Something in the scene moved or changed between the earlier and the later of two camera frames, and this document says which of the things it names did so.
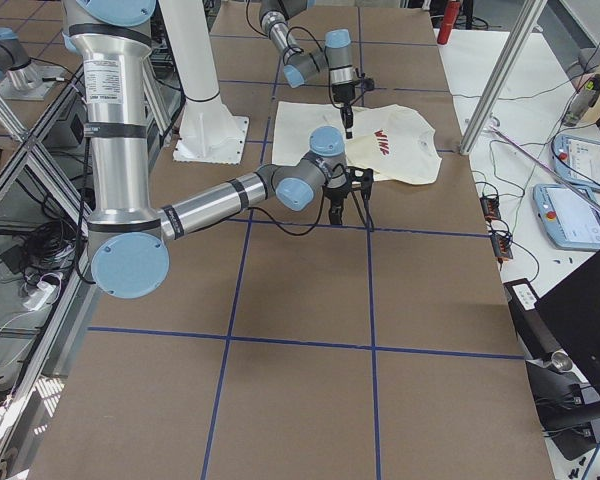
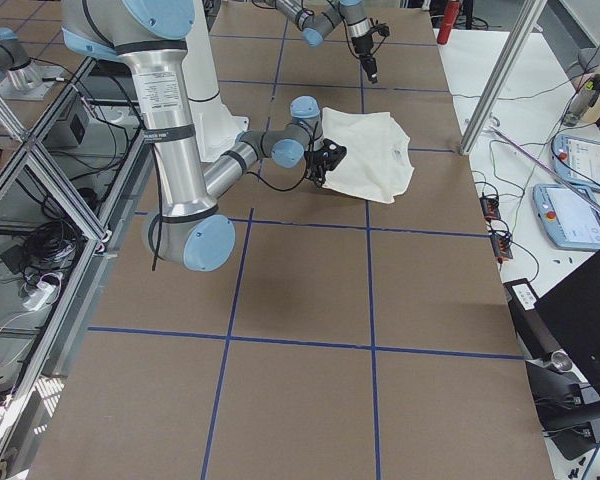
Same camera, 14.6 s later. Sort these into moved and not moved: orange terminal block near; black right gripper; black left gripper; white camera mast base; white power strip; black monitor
Moved: black left gripper; black right gripper
Not moved: white camera mast base; orange terminal block near; black monitor; white power strip
